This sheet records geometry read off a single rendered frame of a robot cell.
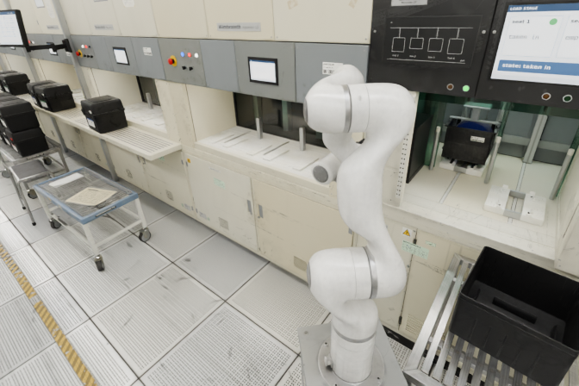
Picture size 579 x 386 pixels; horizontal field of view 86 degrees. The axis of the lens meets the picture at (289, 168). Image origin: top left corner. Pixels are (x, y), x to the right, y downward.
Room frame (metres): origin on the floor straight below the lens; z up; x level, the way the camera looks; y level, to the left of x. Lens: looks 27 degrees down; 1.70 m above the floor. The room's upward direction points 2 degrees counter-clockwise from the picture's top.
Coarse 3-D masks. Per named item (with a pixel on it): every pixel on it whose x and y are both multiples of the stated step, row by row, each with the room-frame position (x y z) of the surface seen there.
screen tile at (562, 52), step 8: (576, 16) 0.92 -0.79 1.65; (568, 24) 0.93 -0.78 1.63; (576, 24) 0.92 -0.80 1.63; (568, 32) 0.92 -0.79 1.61; (576, 32) 0.91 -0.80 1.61; (560, 48) 0.93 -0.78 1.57; (568, 48) 0.92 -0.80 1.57; (576, 48) 0.90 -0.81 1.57; (560, 56) 0.92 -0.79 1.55; (568, 56) 0.91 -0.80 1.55; (576, 56) 0.90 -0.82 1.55
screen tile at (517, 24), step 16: (512, 16) 1.01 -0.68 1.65; (528, 16) 0.99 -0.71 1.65; (544, 16) 0.96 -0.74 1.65; (560, 16) 0.94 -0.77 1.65; (512, 32) 1.01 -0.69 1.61; (528, 32) 0.98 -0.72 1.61; (544, 32) 0.96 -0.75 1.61; (512, 48) 1.00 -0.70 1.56; (528, 48) 0.97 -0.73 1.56; (544, 48) 0.95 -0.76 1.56
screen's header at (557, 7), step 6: (510, 6) 1.02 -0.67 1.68; (516, 6) 1.01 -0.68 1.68; (522, 6) 1.00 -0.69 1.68; (528, 6) 0.99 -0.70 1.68; (534, 6) 0.98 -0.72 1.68; (540, 6) 0.97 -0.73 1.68; (546, 6) 0.96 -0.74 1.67; (552, 6) 0.96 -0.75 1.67; (558, 6) 0.95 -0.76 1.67; (564, 6) 0.94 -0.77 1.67; (570, 6) 0.93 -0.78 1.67; (576, 6) 0.92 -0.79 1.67
